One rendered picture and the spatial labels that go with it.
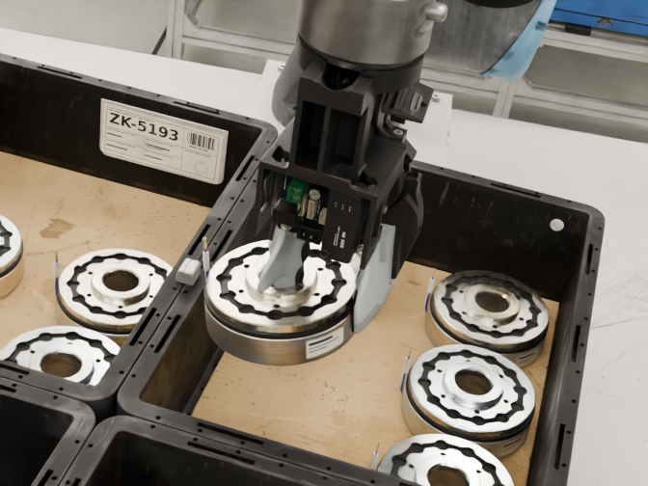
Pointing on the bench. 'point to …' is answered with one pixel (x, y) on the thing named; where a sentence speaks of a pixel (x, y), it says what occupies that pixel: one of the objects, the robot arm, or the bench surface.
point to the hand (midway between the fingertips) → (328, 298)
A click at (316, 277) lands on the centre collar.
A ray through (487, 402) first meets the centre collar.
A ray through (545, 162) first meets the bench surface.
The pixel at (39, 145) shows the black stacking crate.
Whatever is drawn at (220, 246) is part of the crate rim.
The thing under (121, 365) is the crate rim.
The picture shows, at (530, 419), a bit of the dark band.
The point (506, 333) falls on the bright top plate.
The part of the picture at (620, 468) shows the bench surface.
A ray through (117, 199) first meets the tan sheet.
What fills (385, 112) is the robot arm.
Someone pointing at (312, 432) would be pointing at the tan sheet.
